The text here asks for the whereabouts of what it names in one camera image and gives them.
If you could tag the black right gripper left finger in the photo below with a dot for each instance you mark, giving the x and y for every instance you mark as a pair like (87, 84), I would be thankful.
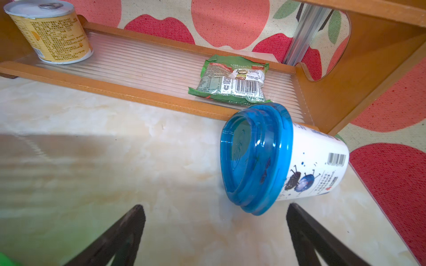
(118, 245)

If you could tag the green snack packet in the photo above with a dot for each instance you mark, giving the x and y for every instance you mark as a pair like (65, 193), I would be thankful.
(232, 80)

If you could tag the wooden shelf rack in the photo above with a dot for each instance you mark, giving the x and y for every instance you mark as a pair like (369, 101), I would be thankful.
(324, 61)

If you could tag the green plastic basket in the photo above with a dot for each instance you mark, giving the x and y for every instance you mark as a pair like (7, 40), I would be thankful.
(6, 261)

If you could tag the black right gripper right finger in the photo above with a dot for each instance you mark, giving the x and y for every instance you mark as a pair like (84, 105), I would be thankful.
(311, 240)

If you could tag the yellow labelled tin can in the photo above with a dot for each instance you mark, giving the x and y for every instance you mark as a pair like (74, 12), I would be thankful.
(53, 30)

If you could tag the blue lidded container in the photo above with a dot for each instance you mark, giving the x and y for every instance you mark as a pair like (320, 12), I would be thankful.
(266, 157)

